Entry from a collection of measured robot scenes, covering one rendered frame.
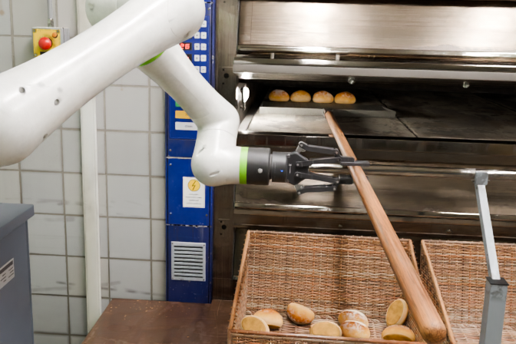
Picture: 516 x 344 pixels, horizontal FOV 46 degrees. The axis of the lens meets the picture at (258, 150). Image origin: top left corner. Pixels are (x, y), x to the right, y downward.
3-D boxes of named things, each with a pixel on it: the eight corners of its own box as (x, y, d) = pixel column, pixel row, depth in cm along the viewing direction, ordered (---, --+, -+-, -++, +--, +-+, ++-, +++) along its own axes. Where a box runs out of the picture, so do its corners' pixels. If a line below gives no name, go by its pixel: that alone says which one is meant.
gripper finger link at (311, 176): (295, 170, 147) (294, 176, 148) (340, 180, 147) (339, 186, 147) (295, 167, 151) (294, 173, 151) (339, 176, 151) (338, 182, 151)
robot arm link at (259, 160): (245, 190, 145) (246, 152, 143) (249, 177, 157) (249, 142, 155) (270, 190, 145) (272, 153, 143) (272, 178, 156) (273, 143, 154)
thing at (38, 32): (41, 57, 202) (40, 26, 200) (71, 58, 201) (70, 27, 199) (31, 58, 195) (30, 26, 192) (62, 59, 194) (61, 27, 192)
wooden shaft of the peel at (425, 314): (448, 349, 70) (450, 325, 70) (421, 348, 70) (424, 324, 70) (332, 118, 238) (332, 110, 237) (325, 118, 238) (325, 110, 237)
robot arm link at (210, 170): (190, 193, 152) (186, 170, 143) (196, 151, 159) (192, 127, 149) (246, 196, 151) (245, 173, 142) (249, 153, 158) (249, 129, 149)
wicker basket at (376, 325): (243, 302, 213) (245, 227, 207) (407, 313, 208) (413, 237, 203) (223, 382, 166) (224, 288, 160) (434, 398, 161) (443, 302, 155)
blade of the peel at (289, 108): (395, 117, 245) (395, 110, 245) (259, 114, 247) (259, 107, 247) (381, 106, 281) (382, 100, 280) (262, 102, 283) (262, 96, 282)
